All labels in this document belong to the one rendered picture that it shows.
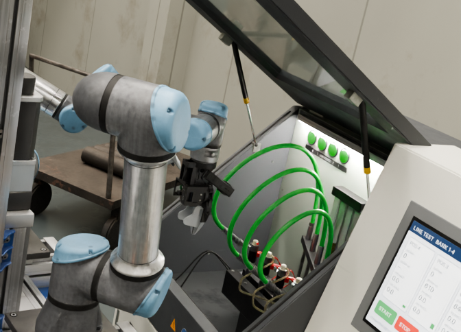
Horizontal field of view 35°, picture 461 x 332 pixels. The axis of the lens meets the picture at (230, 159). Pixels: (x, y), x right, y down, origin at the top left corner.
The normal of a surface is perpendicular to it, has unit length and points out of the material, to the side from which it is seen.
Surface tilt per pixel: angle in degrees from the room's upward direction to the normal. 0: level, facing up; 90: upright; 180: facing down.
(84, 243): 8
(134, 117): 89
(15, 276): 90
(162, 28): 90
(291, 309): 90
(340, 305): 76
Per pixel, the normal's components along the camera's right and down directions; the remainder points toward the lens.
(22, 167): 0.56, 0.35
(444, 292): -0.78, -0.25
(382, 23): -0.80, 0.01
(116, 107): -0.22, 0.04
